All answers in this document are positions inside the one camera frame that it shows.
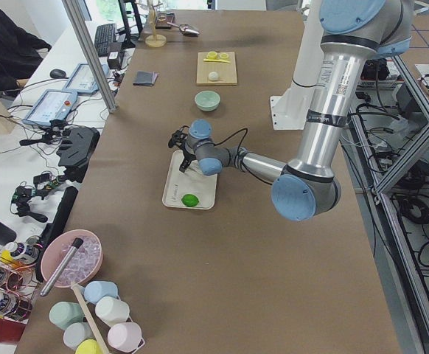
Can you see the white plastic cup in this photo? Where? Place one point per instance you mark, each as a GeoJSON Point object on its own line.
{"type": "Point", "coordinates": [112, 311]}

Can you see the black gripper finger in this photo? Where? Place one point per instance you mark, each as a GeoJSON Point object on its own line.
{"type": "Point", "coordinates": [182, 167]}
{"type": "Point", "coordinates": [189, 162]}

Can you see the yellow plastic cup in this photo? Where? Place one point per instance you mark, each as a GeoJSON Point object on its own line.
{"type": "Point", "coordinates": [88, 346]}

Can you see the pink plastic cup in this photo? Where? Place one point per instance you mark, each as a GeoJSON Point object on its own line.
{"type": "Point", "coordinates": [125, 337]}

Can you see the pink bowl with ice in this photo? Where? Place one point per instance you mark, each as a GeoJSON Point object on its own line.
{"type": "Point", "coordinates": [84, 264]}

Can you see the beige rabbit tray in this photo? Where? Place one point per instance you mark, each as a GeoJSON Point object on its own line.
{"type": "Point", "coordinates": [192, 182]}

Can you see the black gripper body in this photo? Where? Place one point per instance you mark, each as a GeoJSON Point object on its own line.
{"type": "Point", "coordinates": [188, 155]}

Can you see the steel muddler rod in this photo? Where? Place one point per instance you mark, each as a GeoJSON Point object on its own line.
{"type": "Point", "coordinates": [61, 267]}

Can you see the teach pendant tablet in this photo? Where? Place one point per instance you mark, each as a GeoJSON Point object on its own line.
{"type": "Point", "coordinates": [82, 80]}
{"type": "Point", "coordinates": [52, 104]}

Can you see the black controller device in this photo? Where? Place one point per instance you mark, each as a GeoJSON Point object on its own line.
{"type": "Point", "coordinates": [76, 147]}

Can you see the steel scoop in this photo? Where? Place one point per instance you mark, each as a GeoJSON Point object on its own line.
{"type": "Point", "coordinates": [186, 29]}

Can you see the aluminium frame post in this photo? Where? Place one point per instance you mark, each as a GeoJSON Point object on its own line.
{"type": "Point", "coordinates": [78, 23]}

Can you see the mint green bowl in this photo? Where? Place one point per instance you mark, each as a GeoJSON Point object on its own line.
{"type": "Point", "coordinates": [207, 100]}

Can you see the black keyboard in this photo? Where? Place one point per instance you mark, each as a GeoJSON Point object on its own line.
{"type": "Point", "coordinates": [104, 36]}

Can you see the person in black clothes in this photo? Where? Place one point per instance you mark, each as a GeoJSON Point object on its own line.
{"type": "Point", "coordinates": [19, 56]}

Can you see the grey folded cloth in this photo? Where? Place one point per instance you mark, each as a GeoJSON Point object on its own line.
{"type": "Point", "coordinates": [143, 78]}

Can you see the yellow plastic knife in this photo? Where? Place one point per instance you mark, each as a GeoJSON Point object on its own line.
{"type": "Point", "coordinates": [216, 61]}

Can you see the near teach pendant tablet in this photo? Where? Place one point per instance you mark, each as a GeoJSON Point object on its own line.
{"type": "Point", "coordinates": [52, 104]}

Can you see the green lime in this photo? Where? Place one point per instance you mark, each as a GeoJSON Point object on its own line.
{"type": "Point", "coordinates": [190, 200]}

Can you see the far teach pendant tablet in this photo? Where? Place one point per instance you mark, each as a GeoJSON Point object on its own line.
{"type": "Point", "coordinates": [82, 80]}

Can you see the black computer mouse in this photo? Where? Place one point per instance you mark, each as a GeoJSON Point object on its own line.
{"type": "Point", "coordinates": [58, 74]}

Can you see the wooden cutting board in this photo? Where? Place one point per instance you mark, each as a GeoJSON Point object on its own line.
{"type": "Point", "coordinates": [227, 72]}

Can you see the stacked lemon slices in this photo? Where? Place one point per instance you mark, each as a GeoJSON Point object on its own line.
{"type": "Point", "coordinates": [211, 55]}

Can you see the green plastic cup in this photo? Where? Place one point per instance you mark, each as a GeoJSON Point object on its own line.
{"type": "Point", "coordinates": [64, 314]}

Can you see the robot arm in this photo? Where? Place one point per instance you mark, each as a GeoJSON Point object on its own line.
{"type": "Point", "coordinates": [353, 32]}

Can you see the blue plastic cup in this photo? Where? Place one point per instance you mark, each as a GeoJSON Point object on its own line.
{"type": "Point", "coordinates": [96, 290]}

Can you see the grey plastic cup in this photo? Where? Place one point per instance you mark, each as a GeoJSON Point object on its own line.
{"type": "Point", "coordinates": [76, 333]}

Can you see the wooden mug tree stand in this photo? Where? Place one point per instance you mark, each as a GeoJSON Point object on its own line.
{"type": "Point", "coordinates": [154, 40]}

